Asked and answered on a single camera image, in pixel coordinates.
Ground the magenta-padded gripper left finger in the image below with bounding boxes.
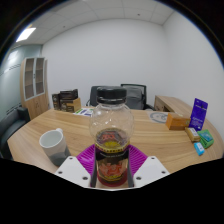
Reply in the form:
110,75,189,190
54,143,98,188

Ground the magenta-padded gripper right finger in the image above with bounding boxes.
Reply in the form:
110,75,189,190
127,143,170,188

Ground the clear bottle with black cap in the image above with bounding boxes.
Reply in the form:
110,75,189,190
88,85,135,187

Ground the white and grey mug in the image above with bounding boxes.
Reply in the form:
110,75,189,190
38,127,72,168

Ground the small blue and white box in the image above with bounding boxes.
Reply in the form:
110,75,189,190
193,141,206,157

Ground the tan snack packet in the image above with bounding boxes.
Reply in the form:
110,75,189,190
185,126,201,143

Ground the orange-brown wooden box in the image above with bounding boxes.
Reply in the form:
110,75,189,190
165,112,192,131

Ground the white and green booklet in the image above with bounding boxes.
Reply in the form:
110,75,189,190
73,106,96,118

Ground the green flat box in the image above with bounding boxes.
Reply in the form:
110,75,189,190
197,129,215,149

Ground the wooden side desk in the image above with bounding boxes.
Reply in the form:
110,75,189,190
153,95,196,118

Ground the large dark brown box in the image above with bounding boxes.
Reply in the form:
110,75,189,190
59,88,82,114

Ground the small dark brown box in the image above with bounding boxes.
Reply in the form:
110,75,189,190
51,93,62,111

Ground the purple standing pouch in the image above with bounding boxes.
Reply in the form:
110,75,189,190
188,97,209,131

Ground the black leather sofa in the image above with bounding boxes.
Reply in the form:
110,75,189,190
0,106,31,160

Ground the grey mesh office chair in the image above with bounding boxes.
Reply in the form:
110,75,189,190
120,83,155,111

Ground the dark office chair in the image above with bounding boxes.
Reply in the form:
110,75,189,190
85,85,101,108

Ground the wooden glass-door cabinet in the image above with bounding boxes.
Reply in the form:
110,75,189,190
19,57,50,120

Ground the rectangular ceiling light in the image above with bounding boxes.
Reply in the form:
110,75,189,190
15,27,37,43

